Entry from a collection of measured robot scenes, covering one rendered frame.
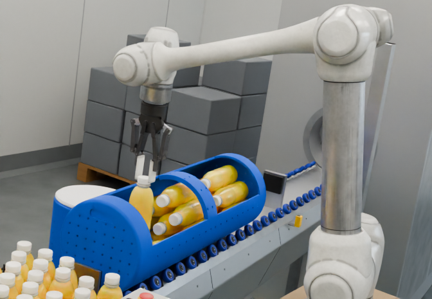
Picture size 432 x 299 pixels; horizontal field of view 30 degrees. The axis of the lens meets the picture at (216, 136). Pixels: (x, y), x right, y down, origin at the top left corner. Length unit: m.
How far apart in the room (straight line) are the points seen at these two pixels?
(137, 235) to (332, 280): 0.60
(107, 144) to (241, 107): 1.11
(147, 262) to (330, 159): 0.66
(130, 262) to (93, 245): 0.13
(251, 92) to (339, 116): 4.27
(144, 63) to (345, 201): 0.61
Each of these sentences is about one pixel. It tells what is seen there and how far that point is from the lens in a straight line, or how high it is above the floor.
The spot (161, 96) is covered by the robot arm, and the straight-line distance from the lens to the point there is 2.27.
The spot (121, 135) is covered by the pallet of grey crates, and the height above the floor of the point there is 0.47.
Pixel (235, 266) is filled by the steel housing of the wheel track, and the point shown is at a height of 0.87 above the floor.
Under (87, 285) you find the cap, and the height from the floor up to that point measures 1.10.
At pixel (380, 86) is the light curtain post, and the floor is 1.52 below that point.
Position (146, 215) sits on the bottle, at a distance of 2.36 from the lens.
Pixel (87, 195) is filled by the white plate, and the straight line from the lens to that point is 2.99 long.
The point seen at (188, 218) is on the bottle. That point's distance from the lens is 2.62.
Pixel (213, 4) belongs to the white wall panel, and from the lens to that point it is 8.19.
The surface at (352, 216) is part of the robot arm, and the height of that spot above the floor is 1.39.
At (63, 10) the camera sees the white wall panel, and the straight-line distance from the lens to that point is 6.73.
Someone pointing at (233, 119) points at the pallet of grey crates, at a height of 0.76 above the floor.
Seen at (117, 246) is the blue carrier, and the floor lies 1.12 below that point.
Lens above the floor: 1.97
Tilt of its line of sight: 13 degrees down
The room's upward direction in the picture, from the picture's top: 8 degrees clockwise
